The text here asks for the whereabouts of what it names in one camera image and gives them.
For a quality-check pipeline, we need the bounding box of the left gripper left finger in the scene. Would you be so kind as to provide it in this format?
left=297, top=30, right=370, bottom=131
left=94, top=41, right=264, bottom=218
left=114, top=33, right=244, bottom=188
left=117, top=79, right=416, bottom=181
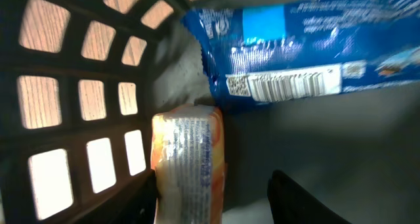
left=81, top=170, right=158, bottom=224

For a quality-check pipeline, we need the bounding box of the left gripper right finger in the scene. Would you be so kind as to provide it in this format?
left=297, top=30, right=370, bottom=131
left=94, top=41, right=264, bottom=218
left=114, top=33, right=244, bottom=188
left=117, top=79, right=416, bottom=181
left=267, top=170, right=350, bottom=224

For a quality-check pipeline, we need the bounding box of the orange white snack bar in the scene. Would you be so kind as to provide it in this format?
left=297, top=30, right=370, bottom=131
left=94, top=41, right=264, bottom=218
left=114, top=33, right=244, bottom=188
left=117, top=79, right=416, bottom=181
left=151, top=104, right=226, bottom=224

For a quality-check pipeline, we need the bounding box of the blue cookie package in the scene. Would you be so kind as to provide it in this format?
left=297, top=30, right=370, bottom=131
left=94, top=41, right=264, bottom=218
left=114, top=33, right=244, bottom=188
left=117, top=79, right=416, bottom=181
left=182, top=0, right=419, bottom=112

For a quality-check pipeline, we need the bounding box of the grey plastic mesh basket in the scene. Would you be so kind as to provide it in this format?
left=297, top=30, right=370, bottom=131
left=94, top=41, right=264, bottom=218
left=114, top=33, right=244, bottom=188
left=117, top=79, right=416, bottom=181
left=1, top=0, right=419, bottom=223

